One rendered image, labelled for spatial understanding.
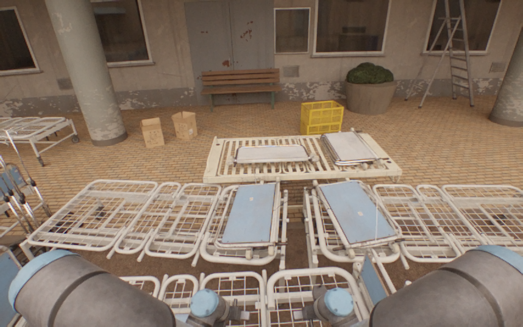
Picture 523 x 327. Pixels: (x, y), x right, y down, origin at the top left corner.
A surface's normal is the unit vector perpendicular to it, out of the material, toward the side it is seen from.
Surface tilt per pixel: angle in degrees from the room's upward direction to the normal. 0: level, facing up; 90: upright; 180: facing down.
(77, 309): 31
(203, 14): 90
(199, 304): 19
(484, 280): 5
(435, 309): 38
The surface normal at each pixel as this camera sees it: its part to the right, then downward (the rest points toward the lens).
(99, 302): 0.42, -0.68
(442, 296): -0.50, -0.73
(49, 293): -0.21, -0.59
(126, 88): 0.05, 0.49
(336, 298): 0.10, -0.68
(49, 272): -0.04, -0.85
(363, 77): 0.04, 0.21
